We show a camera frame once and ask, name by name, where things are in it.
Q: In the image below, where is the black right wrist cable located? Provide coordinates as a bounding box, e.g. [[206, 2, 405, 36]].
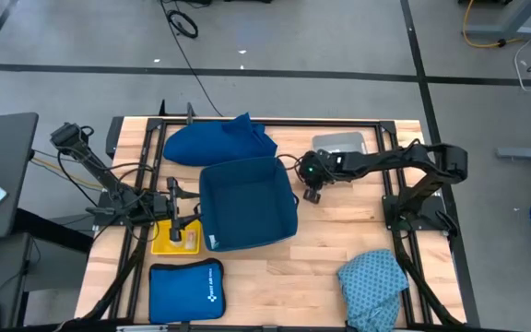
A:
[[275, 153, 304, 176]]

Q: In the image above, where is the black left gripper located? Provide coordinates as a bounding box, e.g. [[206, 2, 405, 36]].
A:
[[166, 176, 204, 232]]

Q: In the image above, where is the teal patterned cloth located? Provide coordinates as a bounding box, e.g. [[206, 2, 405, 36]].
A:
[[336, 248, 410, 332]]

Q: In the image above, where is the black power box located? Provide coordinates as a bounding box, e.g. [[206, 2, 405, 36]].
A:
[[105, 115, 125, 158]]

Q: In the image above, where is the black aluminium frame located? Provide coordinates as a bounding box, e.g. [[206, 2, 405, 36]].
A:
[[80, 99, 467, 332]]

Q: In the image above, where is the navy white striped fabric basket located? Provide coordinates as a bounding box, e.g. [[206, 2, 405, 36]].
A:
[[198, 155, 301, 253]]

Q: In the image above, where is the thin yellow cable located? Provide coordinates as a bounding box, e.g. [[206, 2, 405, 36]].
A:
[[32, 156, 105, 191]]

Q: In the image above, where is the black side desk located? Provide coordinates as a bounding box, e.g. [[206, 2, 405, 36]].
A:
[[0, 112, 95, 255]]

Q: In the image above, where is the blue first aid pouch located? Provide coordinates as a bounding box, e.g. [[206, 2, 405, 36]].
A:
[[147, 257, 227, 326]]

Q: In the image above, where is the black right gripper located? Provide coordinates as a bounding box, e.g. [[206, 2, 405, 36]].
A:
[[296, 150, 340, 205]]

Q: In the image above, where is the dark blue cloth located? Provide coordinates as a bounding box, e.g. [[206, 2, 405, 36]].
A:
[[162, 112, 279, 168]]

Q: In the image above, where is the yellow plastic tray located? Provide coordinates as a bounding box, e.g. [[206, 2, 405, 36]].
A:
[[150, 219, 202, 256]]

